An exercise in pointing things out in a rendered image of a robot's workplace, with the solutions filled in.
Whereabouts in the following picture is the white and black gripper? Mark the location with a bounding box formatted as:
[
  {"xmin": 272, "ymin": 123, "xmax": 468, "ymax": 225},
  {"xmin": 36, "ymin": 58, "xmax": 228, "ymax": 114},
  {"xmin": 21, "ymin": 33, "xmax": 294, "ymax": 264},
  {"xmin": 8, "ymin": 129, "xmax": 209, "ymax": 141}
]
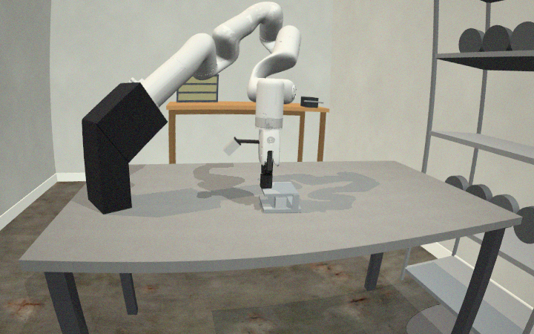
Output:
[{"xmin": 255, "ymin": 126, "xmax": 283, "ymax": 189}]

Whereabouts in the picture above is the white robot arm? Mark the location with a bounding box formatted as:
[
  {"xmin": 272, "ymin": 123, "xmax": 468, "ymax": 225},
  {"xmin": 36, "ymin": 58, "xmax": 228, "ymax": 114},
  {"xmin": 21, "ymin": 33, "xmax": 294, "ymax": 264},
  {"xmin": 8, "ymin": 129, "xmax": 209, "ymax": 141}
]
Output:
[{"xmin": 128, "ymin": 1, "xmax": 301, "ymax": 128}]

